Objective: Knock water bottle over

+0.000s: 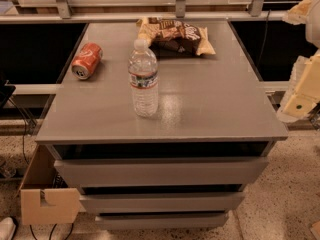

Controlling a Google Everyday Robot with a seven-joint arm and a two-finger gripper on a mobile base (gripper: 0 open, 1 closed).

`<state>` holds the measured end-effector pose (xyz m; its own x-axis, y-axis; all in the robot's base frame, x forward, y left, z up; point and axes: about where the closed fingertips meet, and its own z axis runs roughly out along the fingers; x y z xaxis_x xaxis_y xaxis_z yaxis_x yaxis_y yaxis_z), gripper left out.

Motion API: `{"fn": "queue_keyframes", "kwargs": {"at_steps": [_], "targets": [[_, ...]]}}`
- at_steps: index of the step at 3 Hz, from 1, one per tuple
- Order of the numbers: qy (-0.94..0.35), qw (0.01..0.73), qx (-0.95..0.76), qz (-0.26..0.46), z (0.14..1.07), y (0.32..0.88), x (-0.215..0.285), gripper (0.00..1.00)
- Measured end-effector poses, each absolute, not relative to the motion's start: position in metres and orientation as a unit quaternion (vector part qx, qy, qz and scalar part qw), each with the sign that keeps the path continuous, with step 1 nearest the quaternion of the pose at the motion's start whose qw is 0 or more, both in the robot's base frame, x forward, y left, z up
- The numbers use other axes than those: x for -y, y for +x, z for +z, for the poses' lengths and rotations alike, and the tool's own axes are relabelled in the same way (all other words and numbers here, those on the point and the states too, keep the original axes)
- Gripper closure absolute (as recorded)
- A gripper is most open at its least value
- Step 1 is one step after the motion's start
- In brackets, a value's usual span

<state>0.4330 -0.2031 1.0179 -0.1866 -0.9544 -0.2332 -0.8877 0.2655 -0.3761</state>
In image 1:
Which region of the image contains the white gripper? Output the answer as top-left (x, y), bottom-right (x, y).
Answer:
top-left (277, 0), bottom-right (320, 123)

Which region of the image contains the clear plastic water bottle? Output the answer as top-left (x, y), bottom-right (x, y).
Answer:
top-left (128, 39), bottom-right (158, 117)

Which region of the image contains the top grey drawer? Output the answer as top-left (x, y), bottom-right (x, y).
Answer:
top-left (54, 157), bottom-right (268, 187)

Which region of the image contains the grey drawer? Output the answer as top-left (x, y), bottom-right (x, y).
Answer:
top-left (54, 157), bottom-right (268, 187)
top-left (80, 192), bottom-right (244, 213)
top-left (95, 213), bottom-right (228, 230)

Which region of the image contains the brown yellow chip bag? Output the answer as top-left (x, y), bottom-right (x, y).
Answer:
top-left (136, 17), bottom-right (215, 56)

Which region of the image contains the grey drawer cabinet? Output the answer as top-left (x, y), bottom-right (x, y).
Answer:
top-left (37, 21), bottom-right (287, 218)

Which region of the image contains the orange soda can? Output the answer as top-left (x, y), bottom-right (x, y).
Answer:
top-left (71, 42), bottom-right (103, 80)

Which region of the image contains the middle grey drawer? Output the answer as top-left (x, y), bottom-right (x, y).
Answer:
top-left (80, 192), bottom-right (244, 213)

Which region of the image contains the bottom grey drawer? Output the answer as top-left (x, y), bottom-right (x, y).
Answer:
top-left (95, 213), bottom-right (228, 230)

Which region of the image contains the cardboard box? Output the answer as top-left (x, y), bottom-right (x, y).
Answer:
top-left (19, 146), bottom-right (80, 225)

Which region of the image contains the white object on floor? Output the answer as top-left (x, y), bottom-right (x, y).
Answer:
top-left (0, 217), bottom-right (17, 240)

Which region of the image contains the metal shelf frame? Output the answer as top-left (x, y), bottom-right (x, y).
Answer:
top-left (1, 0), bottom-right (302, 23)

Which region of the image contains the black cable on floor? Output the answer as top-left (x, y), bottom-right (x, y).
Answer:
top-left (8, 97), bottom-right (33, 167)

